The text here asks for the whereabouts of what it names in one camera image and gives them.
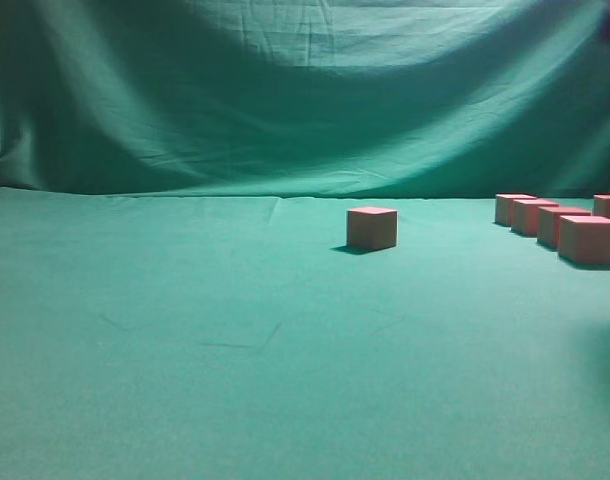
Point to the green cloth backdrop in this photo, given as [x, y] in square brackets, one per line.
[177, 299]

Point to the pink cube column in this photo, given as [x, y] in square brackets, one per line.
[525, 215]
[504, 207]
[585, 240]
[549, 223]
[371, 228]
[601, 205]

